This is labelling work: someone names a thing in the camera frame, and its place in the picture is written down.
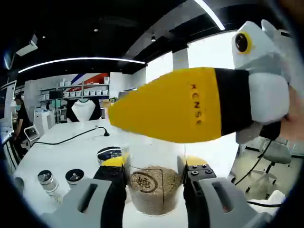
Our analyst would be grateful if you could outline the curved ceiling light strip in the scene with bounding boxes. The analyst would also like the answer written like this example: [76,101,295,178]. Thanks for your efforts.
[18,57,146,74]

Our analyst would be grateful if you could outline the black and white shirt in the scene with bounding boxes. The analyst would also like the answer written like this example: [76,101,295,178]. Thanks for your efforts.
[66,99,103,123]

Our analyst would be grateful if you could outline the large seasoning bottle pale powder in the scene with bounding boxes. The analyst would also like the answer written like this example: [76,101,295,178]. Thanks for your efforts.
[96,146,125,168]

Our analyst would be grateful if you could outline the shelving rack with white bins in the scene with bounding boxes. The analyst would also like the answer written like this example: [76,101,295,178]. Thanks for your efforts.
[38,77,110,99]

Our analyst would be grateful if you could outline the large seasoning bottle brown granules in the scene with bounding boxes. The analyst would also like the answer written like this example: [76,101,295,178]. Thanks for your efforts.
[122,140,188,217]

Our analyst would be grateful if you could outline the black power cable with plug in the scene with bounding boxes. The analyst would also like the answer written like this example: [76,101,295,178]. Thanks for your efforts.
[30,126,110,146]

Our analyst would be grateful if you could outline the straight ceiling light strip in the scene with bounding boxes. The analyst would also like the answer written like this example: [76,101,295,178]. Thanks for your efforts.
[193,0,226,31]

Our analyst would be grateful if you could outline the small seasoning bottle white powder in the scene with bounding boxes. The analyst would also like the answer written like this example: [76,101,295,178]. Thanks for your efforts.
[65,168,85,190]

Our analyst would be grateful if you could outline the white laptop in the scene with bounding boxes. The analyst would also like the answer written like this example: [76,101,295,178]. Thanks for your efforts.
[0,80,17,143]

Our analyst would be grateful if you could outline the white ceiling air conditioner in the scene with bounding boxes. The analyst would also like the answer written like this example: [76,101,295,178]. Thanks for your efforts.
[14,35,38,57]

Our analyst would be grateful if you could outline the small seasoning bottle beige granules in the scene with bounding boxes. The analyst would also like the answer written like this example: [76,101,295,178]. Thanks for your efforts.
[37,170,60,202]

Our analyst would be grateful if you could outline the person's right hand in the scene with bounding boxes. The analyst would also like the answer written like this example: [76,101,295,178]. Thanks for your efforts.
[279,86,304,141]

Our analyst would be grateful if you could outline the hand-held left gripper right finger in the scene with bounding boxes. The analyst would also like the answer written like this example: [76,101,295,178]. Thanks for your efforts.
[177,154,271,228]

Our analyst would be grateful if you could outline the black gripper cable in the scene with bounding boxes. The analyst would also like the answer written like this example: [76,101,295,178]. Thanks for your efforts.
[231,137,274,185]

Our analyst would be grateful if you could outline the white plastic bag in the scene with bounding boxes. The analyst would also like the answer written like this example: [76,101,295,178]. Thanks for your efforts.
[265,189,287,207]

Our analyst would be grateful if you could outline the grey office chair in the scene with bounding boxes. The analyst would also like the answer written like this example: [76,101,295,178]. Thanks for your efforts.
[246,140,292,200]

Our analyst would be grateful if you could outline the white mesh office chair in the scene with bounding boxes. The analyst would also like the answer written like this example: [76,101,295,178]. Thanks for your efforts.
[23,125,41,145]

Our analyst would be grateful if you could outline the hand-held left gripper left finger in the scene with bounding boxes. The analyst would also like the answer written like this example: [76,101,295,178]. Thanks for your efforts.
[41,155,130,228]

